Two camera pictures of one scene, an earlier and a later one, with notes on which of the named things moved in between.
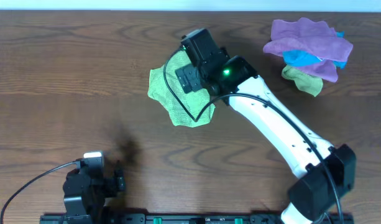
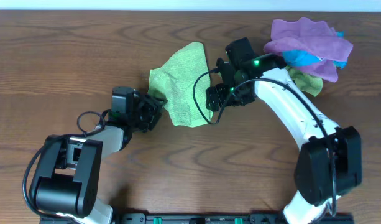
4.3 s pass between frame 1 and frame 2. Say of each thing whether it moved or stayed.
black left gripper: moved
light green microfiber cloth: stayed
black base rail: stayed
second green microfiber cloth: stayed
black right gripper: moved
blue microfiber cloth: stayed
